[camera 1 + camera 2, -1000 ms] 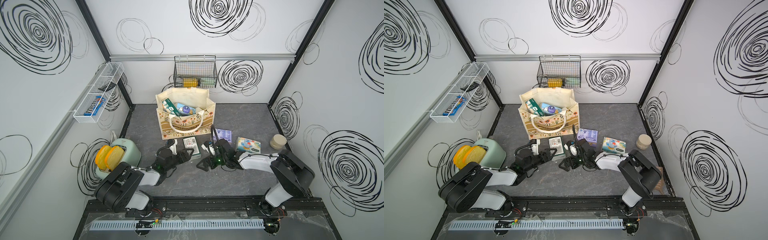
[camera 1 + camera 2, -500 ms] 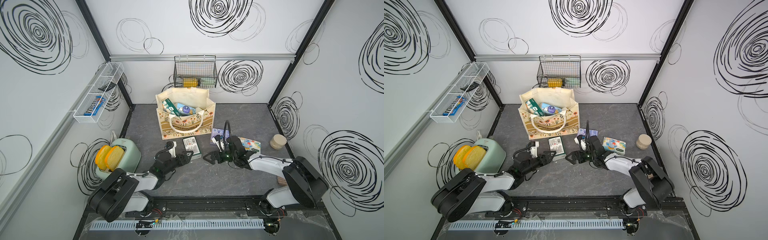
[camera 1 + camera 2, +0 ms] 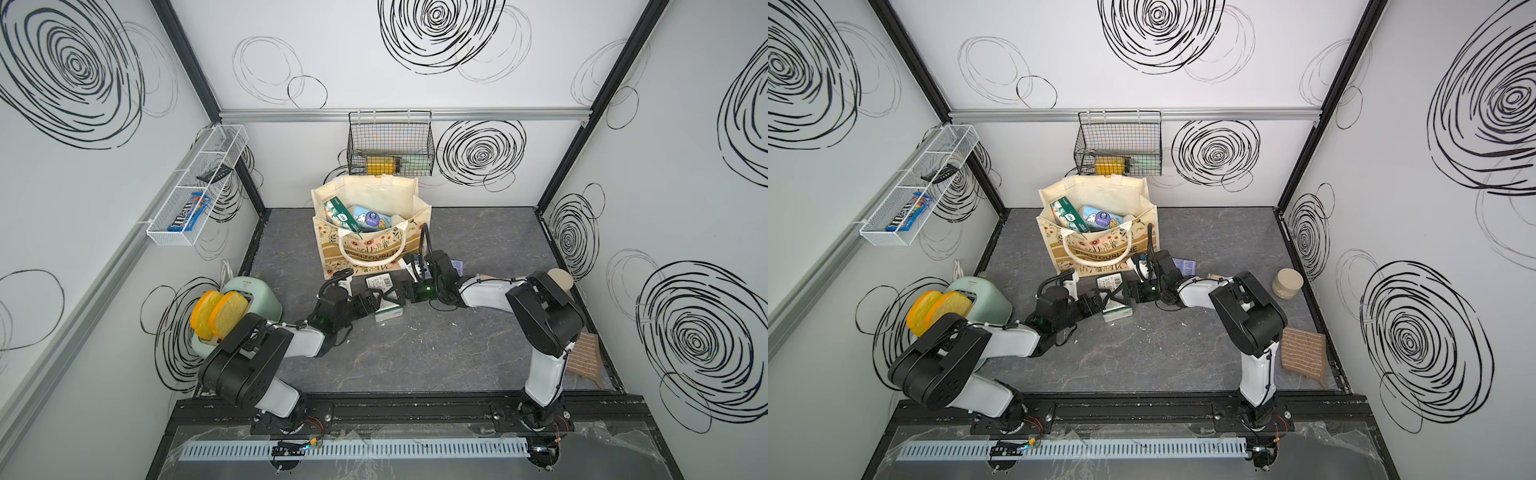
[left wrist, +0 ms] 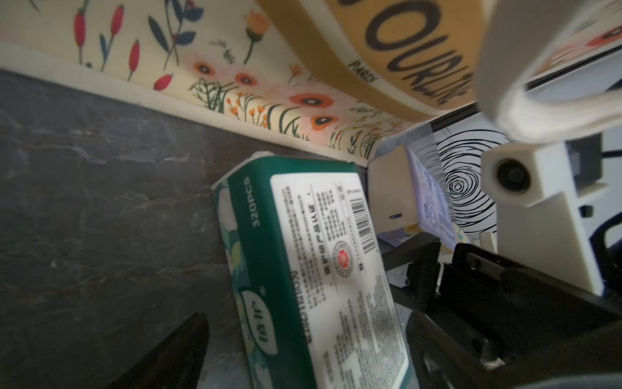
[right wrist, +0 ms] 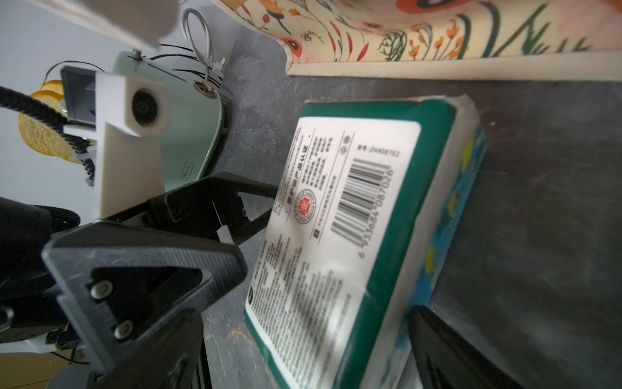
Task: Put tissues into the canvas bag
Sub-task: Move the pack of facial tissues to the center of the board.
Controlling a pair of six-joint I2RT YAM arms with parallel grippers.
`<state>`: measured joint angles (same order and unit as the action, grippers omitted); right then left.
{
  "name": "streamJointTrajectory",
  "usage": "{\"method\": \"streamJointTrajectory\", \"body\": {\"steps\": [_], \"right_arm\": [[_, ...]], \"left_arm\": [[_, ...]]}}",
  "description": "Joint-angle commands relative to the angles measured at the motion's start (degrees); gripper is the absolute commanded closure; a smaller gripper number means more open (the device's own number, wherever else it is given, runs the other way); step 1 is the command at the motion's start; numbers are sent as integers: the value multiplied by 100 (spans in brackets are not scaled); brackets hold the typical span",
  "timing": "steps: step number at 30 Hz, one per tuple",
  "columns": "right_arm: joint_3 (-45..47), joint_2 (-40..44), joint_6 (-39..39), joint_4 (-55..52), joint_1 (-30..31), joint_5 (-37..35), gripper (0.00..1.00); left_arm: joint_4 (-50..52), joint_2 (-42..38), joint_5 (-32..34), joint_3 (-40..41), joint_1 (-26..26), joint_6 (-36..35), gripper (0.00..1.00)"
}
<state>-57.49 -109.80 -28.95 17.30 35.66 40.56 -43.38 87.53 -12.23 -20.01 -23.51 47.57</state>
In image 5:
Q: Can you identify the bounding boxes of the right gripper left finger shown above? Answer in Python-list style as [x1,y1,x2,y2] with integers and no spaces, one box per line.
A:
[95,311,212,388]

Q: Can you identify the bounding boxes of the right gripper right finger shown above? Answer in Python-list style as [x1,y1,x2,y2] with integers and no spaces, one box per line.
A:
[408,306,522,389]

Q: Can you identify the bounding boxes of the green tissue pack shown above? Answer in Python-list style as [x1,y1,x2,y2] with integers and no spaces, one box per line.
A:
[245,95,487,388]

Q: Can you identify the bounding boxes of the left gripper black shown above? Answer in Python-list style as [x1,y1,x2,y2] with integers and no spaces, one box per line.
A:
[1,198,248,373]

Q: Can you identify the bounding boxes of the green toaster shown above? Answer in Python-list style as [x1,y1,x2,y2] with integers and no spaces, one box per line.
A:
[111,51,224,191]

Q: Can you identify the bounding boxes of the floral canvas tote bag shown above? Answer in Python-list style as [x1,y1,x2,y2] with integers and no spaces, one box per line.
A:
[220,0,621,81]

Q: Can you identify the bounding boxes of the yellow toast slice right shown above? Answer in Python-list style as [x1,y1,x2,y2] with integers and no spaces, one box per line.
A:
[18,79,77,164]

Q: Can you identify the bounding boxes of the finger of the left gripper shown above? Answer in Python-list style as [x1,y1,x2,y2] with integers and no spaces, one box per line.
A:
[109,173,279,245]

